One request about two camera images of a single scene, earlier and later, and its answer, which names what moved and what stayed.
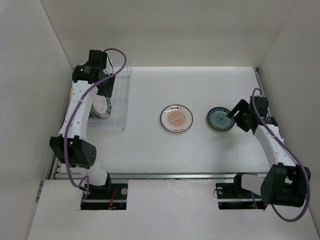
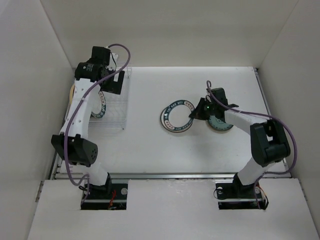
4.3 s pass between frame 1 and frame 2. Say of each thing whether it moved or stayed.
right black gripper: moved
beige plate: stayed
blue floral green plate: stayed
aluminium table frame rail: stayed
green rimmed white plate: moved
